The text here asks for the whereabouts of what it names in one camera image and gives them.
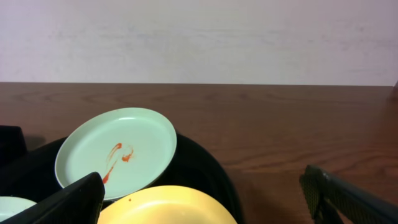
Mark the green plate with smeared streaks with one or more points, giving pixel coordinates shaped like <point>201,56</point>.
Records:
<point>10,206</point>

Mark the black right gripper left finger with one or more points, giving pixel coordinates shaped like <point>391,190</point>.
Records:
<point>80,202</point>

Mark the rectangular black tray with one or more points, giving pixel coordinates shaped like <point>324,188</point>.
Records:
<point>12,144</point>

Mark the green plate with three streaks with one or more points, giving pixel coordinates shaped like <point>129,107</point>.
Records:
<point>130,148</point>

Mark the yellow plate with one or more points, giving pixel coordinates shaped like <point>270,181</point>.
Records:
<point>166,204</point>

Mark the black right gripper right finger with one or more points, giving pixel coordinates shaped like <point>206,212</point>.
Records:
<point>327,197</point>

